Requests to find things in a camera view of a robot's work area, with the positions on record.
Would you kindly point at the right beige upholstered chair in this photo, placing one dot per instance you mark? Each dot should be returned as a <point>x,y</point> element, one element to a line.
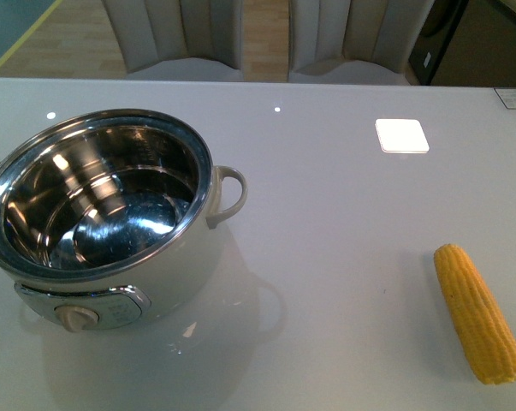
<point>353,42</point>

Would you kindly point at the beige upholstered chair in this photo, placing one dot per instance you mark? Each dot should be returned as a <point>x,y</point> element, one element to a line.
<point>353,42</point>
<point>179,40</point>

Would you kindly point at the left beige upholstered chair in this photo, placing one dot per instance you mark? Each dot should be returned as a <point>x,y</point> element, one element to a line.
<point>179,40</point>

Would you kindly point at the white electric cooking pot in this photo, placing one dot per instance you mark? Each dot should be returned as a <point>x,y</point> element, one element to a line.
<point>110,217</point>

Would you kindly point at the yellow corn cob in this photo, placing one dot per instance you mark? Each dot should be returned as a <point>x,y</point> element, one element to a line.
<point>487,341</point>

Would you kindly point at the label sticker on table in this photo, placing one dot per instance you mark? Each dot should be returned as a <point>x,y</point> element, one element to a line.
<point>507,97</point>

